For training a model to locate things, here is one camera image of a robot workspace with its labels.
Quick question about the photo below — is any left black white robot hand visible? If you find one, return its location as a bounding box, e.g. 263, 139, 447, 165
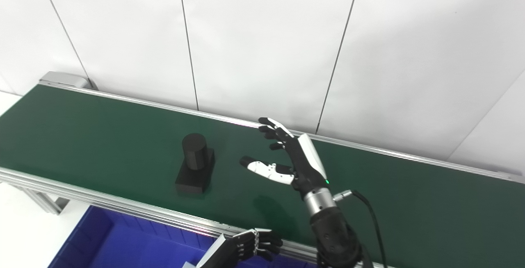
196, 229, 283, 268

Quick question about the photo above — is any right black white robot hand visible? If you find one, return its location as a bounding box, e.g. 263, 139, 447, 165
240, 117, 331, 200

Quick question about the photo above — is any black cylinder block part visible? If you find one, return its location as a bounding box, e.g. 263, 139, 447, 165
175, 133, 216, 195

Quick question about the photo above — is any blue plastic bin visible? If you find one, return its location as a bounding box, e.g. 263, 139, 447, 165
48, 206, 316, 268

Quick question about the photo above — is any green conveyor belt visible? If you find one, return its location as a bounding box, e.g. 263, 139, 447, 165
0, 82, 525, 268

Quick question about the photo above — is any aluminium conveyor support leg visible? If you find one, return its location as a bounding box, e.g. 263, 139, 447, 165
18, 186, 70, 215

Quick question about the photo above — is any grey conveyor end housing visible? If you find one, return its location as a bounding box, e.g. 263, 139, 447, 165
39, 71, 97, 91

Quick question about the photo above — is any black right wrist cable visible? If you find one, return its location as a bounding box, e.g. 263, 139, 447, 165
333, 190, 388, 268

